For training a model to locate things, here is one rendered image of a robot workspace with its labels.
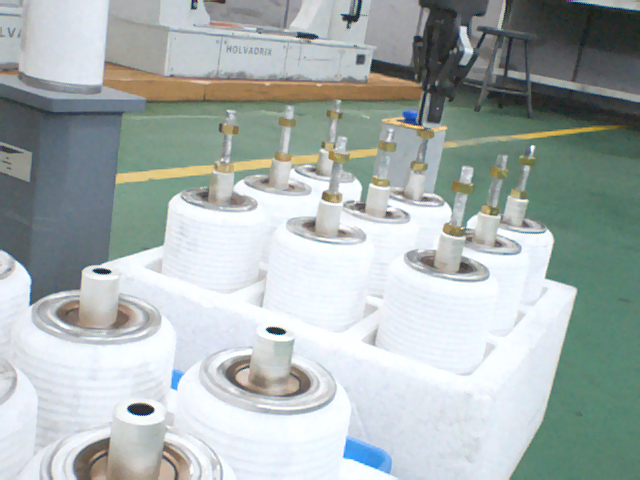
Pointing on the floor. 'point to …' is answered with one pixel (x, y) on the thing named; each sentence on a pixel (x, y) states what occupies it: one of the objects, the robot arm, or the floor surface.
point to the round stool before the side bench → (504, 69)
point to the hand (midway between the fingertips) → (430, 109)
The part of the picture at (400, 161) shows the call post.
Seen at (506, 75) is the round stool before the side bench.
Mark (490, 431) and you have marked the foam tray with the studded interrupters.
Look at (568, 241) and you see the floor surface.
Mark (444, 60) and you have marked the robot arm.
